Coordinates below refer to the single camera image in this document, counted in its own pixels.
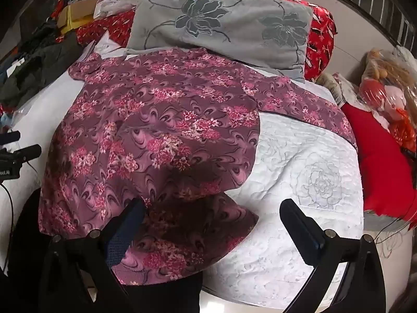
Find white quilted bed cover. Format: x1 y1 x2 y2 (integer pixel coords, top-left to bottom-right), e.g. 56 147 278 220
0 33 365 313

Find grey floral pillow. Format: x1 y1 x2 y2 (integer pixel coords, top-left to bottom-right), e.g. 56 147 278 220
125 0 314 82

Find red cushion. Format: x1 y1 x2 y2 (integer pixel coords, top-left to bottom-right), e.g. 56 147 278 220
340 103 417 223

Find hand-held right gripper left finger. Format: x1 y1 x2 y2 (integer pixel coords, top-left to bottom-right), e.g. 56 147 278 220
38 197 146 313

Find white plastic bag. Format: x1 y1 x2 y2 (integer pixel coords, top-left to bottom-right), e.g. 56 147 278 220
94 0 135 19

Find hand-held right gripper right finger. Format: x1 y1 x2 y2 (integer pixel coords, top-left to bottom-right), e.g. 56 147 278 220
279 198 387 313

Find black cable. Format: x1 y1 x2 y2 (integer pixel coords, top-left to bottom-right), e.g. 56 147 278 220
0 183 15 268

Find pile of dark clothes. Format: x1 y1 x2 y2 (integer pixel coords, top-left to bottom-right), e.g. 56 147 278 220
0 23 83 111

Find metal window grille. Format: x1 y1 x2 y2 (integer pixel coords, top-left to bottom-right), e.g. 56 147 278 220
313 0 417 50

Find cardboard box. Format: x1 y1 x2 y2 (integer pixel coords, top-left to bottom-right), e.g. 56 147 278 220
57 0 99 28

